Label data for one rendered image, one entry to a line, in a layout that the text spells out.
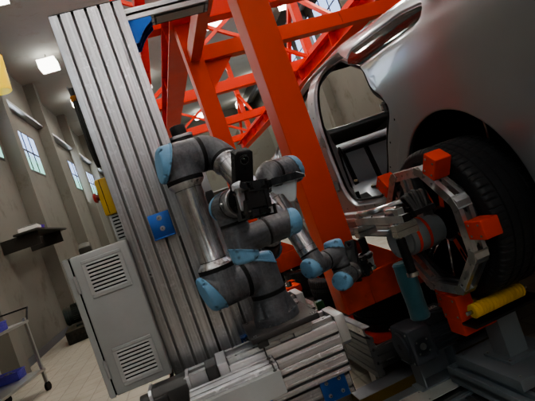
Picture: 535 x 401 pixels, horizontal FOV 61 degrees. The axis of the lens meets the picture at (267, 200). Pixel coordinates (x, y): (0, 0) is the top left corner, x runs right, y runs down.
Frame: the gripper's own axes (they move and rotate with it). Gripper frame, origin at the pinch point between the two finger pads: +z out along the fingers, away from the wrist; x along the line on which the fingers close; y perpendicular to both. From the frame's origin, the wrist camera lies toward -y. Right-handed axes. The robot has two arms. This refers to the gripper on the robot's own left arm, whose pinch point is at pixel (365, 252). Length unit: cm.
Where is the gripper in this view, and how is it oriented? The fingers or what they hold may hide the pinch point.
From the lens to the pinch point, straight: 206.3
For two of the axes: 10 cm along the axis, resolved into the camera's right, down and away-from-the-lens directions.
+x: 8.1, -2.8, -5.1
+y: 3.3, 9.4, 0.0
